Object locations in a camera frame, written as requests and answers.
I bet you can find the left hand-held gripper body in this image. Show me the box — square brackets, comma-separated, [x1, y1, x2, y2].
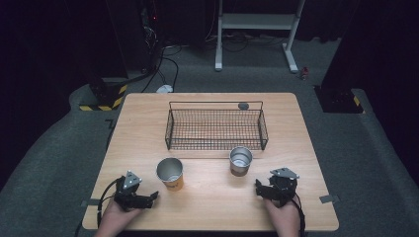
[113, 170, 155, 212]

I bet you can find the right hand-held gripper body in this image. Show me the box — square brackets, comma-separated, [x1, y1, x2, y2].
[268, 167, 300, 207]

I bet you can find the yellow-sided metal cup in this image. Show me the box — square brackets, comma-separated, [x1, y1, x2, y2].
[155, 157, 185, 193]

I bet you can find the silver metal cup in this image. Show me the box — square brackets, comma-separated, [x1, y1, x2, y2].
[228, 145, 254, 178]

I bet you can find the black wire basket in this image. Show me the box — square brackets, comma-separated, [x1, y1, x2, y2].
[164, 100, 270, 152]

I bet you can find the person's left hand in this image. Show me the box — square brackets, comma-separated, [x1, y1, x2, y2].
[99, 197, 143, 232]

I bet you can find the person's right hand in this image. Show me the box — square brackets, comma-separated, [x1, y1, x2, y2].
[262, 197, 301, 234]

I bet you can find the grey tape piece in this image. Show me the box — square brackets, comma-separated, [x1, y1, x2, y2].
[80, 198, 103, 207]
[318, 194, 341, 204]

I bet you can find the black yellow striped base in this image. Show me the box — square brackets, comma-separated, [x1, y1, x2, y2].
[313, 84, 366, 115]
[78, 77, 128, 113]

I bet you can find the black equipment tower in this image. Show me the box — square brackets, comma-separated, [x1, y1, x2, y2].
[139, 0, 167, 74]

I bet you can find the white metal stand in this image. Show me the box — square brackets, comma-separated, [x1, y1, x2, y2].
[214, 0, 306, 74]

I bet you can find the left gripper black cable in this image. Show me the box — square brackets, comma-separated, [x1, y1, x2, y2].
[96, 177, 121, 228]

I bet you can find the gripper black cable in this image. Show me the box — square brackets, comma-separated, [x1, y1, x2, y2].
[293, 193, 307, 237]
[96, 177, 121, 228]

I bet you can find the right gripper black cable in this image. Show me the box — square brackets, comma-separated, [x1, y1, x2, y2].
[293, 193, 307, 237]

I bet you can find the thick black floor cable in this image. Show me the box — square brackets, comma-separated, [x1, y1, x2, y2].
[113, 47, 166, 89]

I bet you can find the thin black floor cable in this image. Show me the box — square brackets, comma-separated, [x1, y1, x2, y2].
[140, 45, 183, 94]

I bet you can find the bundle of floor cables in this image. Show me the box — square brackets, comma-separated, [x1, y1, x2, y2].
[204, 31, 289, 53]

